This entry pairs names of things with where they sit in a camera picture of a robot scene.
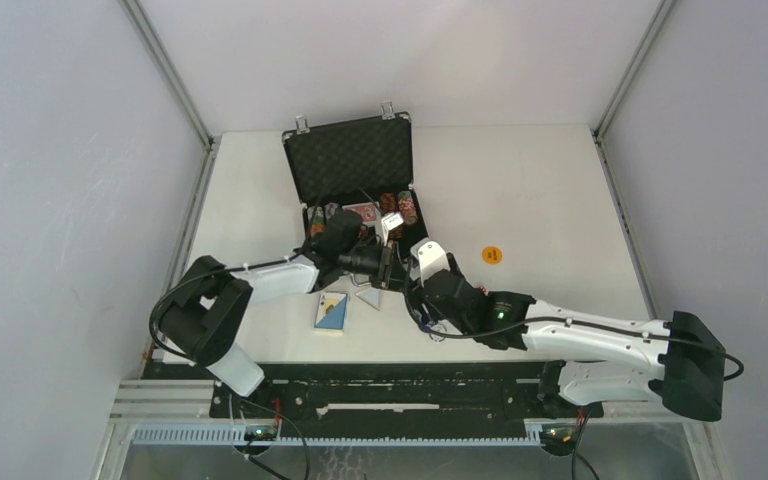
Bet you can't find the clear round dealer button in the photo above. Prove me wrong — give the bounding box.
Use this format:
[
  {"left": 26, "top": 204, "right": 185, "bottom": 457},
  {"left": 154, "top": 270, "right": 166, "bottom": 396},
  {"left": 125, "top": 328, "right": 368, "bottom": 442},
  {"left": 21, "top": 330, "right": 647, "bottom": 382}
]
[{"left": 328, "top": 210, "right": 365, "bottom": 260}]

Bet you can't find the left black camera cable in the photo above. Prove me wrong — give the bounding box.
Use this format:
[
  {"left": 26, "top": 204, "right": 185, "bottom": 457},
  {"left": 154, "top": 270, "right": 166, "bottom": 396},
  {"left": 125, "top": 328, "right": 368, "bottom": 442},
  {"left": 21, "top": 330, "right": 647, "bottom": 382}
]
[{"left": 148, "top": 178, "right": 332, "bottom": 362}]

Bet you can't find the blue grey chip stack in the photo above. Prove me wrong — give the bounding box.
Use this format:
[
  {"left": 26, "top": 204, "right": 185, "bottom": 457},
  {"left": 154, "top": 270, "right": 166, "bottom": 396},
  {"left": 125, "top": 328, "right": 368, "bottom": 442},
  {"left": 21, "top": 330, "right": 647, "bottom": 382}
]
[{"left": 323, "top": 202, "right": 342, "bottom": 219}]

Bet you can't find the orange big blind button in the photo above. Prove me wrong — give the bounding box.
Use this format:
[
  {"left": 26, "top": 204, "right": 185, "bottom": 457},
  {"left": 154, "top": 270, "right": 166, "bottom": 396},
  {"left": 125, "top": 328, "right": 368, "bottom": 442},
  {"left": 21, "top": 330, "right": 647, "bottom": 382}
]
[{"left": 482, "top": 246, "right": 503, "bottom": 265}]

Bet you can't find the red green chip stack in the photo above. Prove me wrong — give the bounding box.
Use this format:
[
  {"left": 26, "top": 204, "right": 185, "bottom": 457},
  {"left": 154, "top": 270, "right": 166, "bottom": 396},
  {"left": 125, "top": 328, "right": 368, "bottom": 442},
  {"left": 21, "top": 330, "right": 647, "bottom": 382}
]
[{"left": 397, "top": 190, "right": 419, "bottom": 226}]

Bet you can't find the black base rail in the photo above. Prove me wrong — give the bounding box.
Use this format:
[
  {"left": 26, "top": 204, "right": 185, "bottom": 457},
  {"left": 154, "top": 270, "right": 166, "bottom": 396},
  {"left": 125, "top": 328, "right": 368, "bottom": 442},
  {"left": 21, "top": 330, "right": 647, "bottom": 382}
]
[{"left": 209, "top": 361, "right": 581, "bottom": 440}]

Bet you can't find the white grey poker chip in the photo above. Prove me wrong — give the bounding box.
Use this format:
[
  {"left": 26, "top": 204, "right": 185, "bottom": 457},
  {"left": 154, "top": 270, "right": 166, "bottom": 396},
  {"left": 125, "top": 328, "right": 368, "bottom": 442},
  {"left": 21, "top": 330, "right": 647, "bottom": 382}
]
[{"left": 427, "top": 323, "right": 447, "bottom": 343}]

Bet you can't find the right black camera cable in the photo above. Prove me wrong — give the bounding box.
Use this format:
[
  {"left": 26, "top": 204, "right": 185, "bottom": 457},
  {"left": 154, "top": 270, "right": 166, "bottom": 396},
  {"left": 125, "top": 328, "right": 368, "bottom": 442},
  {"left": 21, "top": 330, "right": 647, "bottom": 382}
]
[{"left": 403, "top": 291, "right": 746, "bottom": 383}]

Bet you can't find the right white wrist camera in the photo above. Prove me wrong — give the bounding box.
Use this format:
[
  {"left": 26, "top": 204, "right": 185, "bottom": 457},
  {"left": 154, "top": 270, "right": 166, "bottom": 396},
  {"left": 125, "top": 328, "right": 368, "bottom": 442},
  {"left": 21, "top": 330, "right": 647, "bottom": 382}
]
[{"left": 410, "top": 238, "right": 450, "bottom": 283}]

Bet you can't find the red playing card deck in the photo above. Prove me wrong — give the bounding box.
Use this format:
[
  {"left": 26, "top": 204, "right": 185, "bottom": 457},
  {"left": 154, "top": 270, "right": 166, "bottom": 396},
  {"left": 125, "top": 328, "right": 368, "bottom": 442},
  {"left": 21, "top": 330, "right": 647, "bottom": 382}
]
[{"left": 342, "top": 202, "right": 381, "bottom": 227}]

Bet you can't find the black aluminium poker case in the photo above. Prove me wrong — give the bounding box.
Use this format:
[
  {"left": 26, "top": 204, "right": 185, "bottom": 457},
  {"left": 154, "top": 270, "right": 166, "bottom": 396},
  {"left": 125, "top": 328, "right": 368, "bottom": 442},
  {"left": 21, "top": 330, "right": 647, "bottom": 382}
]
[{"left": 281, "top": 102, "right": 428, "bottom": 292}]

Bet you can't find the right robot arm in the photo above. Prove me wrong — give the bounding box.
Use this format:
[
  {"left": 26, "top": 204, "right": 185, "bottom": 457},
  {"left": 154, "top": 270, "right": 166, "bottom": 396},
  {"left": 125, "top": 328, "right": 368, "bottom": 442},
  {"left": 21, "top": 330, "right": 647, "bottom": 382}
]
[{"left": 404, "top": 252, "right": 745, "bottom": 422}]

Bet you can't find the black camera cable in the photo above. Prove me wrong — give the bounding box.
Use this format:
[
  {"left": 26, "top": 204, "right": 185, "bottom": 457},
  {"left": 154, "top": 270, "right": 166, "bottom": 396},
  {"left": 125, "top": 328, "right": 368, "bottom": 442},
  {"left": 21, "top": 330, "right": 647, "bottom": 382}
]
[
  {"left": 148, "top": 178, "right": 332, "bottom": 362},
  {"left": 403, "top": 291, "right": 746, "bottom": 383}
]

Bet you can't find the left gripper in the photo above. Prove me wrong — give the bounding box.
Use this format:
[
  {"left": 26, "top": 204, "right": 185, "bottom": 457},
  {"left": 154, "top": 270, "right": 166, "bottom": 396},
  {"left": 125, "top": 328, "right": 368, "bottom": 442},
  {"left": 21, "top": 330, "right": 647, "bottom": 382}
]
[{"left": 338, "top": 240, "right": 410, "bottom": 293}]

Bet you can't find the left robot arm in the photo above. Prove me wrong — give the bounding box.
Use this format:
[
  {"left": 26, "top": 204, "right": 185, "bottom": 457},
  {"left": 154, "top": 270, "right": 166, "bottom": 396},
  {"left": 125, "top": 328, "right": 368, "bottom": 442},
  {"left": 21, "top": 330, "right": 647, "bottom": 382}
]
[{"left": 148, "top": 210, "right": 394, "bottom": 417}]

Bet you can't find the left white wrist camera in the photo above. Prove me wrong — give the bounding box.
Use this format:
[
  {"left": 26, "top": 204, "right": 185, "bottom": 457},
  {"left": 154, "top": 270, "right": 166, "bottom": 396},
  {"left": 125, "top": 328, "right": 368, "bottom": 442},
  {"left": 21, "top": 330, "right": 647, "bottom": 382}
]
[{"left": 376, "top": 212, "right": 404, "bottom": 244}]

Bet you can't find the white cable duct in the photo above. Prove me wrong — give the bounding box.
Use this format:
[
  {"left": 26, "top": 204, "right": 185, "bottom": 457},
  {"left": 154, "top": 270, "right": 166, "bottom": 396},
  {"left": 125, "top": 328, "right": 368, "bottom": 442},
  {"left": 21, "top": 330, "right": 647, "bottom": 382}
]
[{"left": 130, "top": 423, "right": 544, "bottom": 447}]

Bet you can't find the brown orange chip stack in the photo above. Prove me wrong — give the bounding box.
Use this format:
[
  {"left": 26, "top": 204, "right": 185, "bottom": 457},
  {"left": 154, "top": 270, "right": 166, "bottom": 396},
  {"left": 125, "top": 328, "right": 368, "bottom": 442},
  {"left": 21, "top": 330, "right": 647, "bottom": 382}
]
[{"left": 380, "top": 192, "right": 399, "bottom": 214}]

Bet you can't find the blue white card box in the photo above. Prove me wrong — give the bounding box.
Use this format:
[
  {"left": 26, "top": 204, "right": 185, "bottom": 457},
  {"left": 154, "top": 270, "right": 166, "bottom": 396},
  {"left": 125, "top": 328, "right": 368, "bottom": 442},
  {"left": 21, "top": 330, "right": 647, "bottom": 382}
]
[{"left": 313, "top": 292, "right": 349, "bottom": 334}]

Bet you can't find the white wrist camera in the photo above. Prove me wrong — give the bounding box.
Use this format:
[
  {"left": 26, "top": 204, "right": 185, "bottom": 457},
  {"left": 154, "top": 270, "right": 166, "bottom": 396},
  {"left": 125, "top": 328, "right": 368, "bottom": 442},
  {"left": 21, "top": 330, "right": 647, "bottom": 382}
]
[
  {"left": 410, "top": 238, "right": 450, "bottom": 283},
  {"left": 376, "top": 212, "right": 404, "bottom": 244}
]

